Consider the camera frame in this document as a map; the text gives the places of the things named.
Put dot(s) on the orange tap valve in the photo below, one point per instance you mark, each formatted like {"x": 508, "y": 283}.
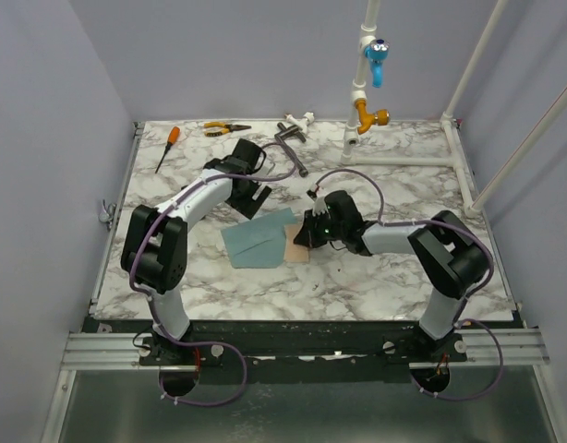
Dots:
{"x": 367, "y": 120}

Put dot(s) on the tan paper letter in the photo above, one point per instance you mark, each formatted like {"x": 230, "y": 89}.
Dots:
{"x": 294, "y": 253}

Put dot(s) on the aluminium rail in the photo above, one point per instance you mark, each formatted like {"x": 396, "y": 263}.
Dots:
{"x": 120, "y": 351}

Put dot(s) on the wall hook clip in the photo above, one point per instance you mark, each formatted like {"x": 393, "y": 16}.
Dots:
{"x": 106, "y": 214}

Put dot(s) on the orange handled screwdriver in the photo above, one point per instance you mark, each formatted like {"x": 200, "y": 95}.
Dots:
{"x": 171, "y": 140}

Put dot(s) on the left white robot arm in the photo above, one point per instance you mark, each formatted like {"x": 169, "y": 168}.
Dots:
{"x": 155, "y": 250}

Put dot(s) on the teal paper envelope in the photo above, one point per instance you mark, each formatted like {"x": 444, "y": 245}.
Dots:
{"x": 260, "y": 242}

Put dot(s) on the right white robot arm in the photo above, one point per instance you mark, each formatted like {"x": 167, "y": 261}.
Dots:
{"x": 455, "y": 261}

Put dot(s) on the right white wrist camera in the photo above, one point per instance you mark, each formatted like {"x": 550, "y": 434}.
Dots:
{"x": 319, "y": 207}

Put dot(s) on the yellow handled pliers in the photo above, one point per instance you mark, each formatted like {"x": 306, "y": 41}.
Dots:
{"x": 218, "y": 129}

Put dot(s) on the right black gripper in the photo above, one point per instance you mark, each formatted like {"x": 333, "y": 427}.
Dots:
{"x": 307, "y": 235}

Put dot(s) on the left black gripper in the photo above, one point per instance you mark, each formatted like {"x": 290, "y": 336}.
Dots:
{"x": 249, "y": 207}

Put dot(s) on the white pipe fitting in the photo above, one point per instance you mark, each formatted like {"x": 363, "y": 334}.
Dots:
{"x": 303, "y": 123}

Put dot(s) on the dark metal crank handle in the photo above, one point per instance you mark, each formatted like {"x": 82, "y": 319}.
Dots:
{"x": 285, "y": 133}

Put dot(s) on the white PVC pipe frame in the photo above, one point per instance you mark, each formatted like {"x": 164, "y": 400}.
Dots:
{"x": 455, "y": 159}

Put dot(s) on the blue tap valve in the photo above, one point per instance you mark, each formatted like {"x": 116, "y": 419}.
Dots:
{"x": 376, "y": 52}

